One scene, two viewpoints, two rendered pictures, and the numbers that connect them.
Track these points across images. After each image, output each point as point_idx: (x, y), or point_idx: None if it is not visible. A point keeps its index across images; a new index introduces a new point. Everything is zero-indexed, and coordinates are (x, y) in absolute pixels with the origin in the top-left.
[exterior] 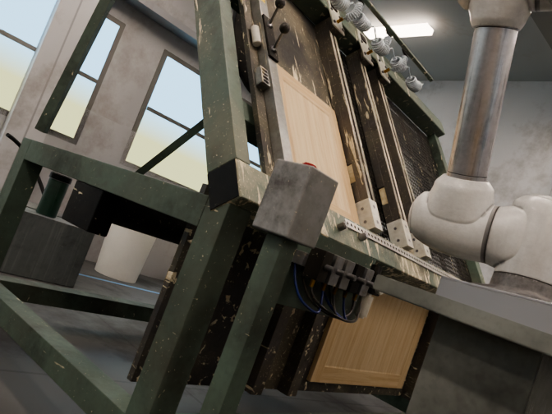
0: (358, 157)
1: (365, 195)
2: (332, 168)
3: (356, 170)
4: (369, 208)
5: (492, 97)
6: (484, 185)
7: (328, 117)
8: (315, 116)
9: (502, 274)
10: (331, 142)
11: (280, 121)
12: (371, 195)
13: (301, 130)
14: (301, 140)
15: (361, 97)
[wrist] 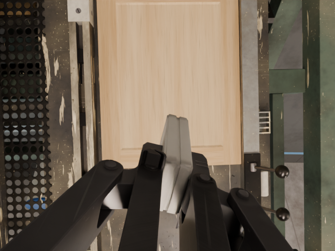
0: (91, 85)
1: (90, 28)
2: (140, 59)
3: (92, 69)
4: (89, 6)
5: None
6: None
7: (124, 146)
8: (157, 129)
9: None
10: (128, 103)
11: (253, 63)
12: (76, 30)
13: (197, 87)
14: (201, 70)
15: None
